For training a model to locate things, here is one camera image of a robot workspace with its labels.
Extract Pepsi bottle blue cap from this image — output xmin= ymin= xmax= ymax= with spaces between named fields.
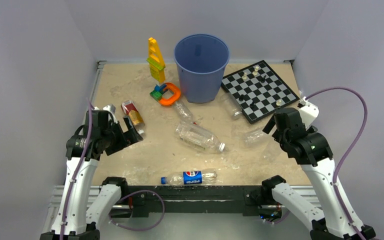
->
xmin=160 ymin=168 xmax=218 ymax=186

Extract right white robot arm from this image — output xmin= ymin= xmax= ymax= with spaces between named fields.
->
xmin=260 ymin=107 xmax=377 ymax=240

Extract blue plastic bin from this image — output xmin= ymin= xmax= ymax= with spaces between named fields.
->
xmin=174 ymin=33 xmax=230 ymax=104

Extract black white chessboard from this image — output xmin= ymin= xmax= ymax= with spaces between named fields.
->
xmin=221 ymin=60 xmax=300 ymax=124

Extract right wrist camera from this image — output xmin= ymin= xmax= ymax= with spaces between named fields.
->
xmin=298 ymin=96 xmax=320 ymax=130

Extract small clear bottle red cap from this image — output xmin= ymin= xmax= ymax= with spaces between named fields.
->
xmin=173 ymin=100 xmax=197 ymax=125

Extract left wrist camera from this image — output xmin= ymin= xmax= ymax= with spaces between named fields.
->
xmin=93 ymin=104 xmax=116 ymax=116

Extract red gold labelled bottle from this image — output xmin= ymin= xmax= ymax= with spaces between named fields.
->
xmin=121 ymin=100 xmax=145 ymax=136

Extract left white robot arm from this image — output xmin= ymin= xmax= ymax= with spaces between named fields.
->
xmin=40 ymin=105 xmax=143 ymax=240

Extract clear bottle beside chessboard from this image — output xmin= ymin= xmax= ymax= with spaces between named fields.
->
xmin=219 ymin=92 xmax=242 ymax=120

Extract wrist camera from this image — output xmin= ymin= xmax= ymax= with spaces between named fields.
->
xmin=93 ymin=104 xmax=116 ymax=116
xmin=298 ymin=96 xmax=320 ymax=130

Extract crushed clear bottle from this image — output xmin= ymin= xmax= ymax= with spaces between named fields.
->
xmin=243 ymin=129 xmax=269 ymax=146

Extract black metal base frame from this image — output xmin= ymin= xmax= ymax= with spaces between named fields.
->
xmin=109 ymin=183 xmax=289 ymax=220

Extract orange toy ring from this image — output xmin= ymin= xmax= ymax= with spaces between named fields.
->
xmin=157 ymin=82 xmax=182 ymax=107

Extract yellow green toy tower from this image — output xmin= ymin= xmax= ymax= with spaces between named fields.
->
xmin=147 ymin=37 xmax=166 ymax=84

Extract green blue toy blocks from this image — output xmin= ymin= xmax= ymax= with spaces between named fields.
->
xmin=149 ymin=83 xmax=167 ymax=102

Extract large clear bottle white cap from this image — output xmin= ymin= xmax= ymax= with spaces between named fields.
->
xmin=175 ymin=121 xmax=227 ymax=153

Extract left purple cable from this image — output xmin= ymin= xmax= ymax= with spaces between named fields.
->
xmin=58 ymin=99 xmax=95 ymax=240

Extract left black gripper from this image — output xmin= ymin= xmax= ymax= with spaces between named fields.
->
xmin=101 ymin=115 xmax=142 ymax=155

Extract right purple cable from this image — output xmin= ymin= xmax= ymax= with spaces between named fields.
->
xmin=302 ymin=87 xmax=369 ymax=240

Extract purple cable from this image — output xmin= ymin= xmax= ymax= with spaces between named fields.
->
xmin=302 ymin=87 xmax=369 ymax=240
xmin=58 ymin=99 xmax=95 ymax=240

